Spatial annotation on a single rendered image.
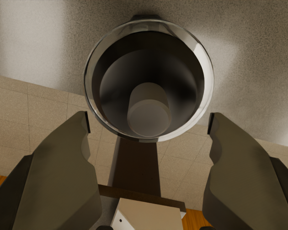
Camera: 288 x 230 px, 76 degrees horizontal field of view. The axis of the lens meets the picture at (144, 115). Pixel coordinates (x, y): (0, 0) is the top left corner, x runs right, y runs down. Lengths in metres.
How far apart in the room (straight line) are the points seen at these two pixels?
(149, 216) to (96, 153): 1.27
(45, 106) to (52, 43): 1.30
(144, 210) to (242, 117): 0.39
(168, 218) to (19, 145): 1.65
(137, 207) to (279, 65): 0.52
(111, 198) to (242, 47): 0.54
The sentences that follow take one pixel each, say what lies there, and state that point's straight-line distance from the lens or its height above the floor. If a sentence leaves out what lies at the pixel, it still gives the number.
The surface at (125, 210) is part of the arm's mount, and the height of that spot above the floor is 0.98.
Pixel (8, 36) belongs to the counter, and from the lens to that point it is 0.45.
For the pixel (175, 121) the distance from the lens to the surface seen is 0.15.
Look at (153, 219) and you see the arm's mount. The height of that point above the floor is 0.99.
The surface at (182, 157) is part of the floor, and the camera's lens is 1.85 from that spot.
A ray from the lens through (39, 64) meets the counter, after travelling 0.43.
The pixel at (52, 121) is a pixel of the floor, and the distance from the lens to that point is 1.74.
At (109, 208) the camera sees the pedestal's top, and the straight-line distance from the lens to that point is 0.70.
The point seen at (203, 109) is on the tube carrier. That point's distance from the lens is 0.17.
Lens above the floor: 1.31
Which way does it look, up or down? 59 degrees down
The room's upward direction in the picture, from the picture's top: 180 degrees counter-clockwise
